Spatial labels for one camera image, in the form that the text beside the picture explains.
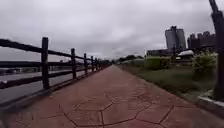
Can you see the distant trees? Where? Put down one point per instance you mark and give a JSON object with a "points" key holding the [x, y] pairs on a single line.
{"points": [[128, 58]]}

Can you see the red stamped concrete path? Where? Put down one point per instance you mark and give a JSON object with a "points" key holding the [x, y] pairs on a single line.
{"points": [[110, 100]]}

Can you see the green hedge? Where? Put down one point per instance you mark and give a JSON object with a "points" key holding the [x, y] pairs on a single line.
{"points": [[156, 62]]}

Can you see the low dark building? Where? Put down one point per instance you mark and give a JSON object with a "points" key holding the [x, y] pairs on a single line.
{"points": [[158, 52]]}

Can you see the grass field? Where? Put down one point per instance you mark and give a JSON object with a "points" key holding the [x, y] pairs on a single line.
{"points": [[166, 79]]}

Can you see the dark wooden fence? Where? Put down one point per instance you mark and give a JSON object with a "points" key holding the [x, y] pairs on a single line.
{"points": [[45, 63]]}

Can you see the tall grey building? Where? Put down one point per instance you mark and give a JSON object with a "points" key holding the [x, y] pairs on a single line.
{"points": [[175, 38]]}

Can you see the green bush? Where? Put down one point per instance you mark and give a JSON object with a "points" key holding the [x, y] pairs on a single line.
{"points": [[204, 65]]}

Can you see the group of dark buildings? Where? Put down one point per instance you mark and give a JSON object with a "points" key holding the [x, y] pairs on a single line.
{"points": [[201, 40]]}

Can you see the grey water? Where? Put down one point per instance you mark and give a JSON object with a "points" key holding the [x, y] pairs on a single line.
{"points": [[20, 92]]}

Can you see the pale kerb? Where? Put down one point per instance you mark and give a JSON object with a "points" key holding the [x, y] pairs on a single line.
{"points": [[213, 104]]}

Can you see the dark thick post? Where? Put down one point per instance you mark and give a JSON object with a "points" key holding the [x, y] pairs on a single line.
{"points": [[219, 56]]}

